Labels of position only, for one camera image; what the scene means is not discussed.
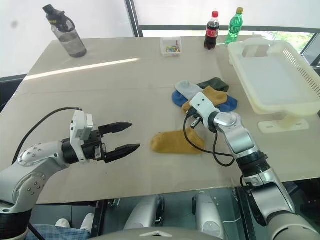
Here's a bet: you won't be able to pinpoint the light grey sock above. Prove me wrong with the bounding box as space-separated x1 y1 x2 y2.
175 79 205 100

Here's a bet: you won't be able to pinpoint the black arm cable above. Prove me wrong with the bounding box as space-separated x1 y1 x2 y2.
183 113 236 167
11 107 84 165

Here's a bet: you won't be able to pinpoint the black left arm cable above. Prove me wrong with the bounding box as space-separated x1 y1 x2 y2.
11 107 84 165

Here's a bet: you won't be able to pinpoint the cola bottle red cap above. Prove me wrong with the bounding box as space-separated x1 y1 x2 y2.
203 10 220 51

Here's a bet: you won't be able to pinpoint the clear box of coloured bits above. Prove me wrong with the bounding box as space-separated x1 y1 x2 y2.
160 36 183 58

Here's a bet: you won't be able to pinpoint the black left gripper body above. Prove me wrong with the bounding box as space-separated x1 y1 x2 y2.
81 129 109 163

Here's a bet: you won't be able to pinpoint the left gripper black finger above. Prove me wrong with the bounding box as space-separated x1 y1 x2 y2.
103 143 142 164
98 121 133 138

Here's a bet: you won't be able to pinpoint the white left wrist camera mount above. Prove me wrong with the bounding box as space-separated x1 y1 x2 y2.
69 109 94 164

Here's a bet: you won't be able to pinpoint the silver left robot thigh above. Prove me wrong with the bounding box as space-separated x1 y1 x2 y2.
123 194 166 230

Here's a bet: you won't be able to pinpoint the mustard yellow sock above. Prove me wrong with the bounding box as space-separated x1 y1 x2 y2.
180 86 230 115
150 129 206 155

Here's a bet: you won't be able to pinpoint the grey water bottle black lid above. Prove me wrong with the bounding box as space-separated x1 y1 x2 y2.
42 3 88 59

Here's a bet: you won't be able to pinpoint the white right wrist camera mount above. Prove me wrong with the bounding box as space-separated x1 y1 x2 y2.
189 91 221 129

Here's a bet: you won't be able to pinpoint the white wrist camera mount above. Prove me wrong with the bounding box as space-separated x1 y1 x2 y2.
189 91 221 129
69 109 94 164

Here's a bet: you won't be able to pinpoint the silver right robot thigh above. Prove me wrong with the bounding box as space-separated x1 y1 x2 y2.
191 191 227 240

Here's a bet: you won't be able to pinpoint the silver robot thigh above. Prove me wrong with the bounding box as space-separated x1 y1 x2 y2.
191 191 227 240
123 194 166 230

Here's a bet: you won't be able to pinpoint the green bottle yellow cap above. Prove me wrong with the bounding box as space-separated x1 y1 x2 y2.
224 6 245 46

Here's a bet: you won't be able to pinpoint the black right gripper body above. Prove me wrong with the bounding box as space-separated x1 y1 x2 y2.
186 106 203 129

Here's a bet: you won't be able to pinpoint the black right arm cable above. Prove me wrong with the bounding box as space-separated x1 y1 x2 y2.
183 113 236 167

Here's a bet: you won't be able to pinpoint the dark monitor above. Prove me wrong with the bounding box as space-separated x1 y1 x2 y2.
301 31 320 69

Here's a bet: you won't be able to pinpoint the dark green sock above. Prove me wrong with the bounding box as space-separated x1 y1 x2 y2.
196 77 230 93

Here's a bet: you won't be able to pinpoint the white plastic slotted piece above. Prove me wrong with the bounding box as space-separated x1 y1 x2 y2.
257 114 310 134

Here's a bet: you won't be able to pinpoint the black window frame post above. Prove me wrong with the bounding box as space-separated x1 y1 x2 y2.
124 0 144 39

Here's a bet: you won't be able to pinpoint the grey robot torso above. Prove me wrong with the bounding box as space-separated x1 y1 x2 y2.
87 225 224 240

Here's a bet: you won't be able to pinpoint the white plastic basket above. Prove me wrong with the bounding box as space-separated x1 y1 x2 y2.
226 38 320 116

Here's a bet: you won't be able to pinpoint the white shoe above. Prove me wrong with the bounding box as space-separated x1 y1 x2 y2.
79 212 96 232
55 217 71 229

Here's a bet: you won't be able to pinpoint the blue plaid trousers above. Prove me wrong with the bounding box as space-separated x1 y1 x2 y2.
24 223 91 240

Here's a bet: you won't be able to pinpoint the blue sock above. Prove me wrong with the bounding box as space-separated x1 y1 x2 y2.
171 89 239 113

